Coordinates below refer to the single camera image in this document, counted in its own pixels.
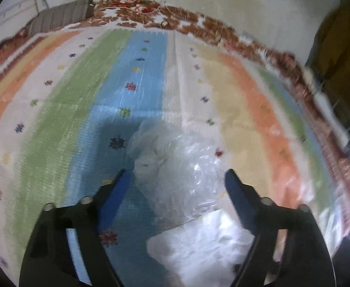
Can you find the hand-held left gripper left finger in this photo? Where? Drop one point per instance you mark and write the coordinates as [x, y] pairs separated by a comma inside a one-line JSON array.
[[118, 194]]

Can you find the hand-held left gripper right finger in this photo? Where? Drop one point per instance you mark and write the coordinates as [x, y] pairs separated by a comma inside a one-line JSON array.
[[240, 201]]

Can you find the clear plastic bag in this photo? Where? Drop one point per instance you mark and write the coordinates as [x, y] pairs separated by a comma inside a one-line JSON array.
[[189, 170]]

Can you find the striped pastel blanket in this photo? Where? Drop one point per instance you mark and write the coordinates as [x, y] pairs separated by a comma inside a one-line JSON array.
[[73, 101]]

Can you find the white cloth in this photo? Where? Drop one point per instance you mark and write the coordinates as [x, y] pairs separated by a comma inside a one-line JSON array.
[[327, 107]]

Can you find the brown curtain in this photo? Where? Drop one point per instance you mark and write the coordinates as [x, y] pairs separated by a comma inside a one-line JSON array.
[[339, 44]]

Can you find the grey striped pillow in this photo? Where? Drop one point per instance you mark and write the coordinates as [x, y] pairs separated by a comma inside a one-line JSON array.
[[61, 16]]

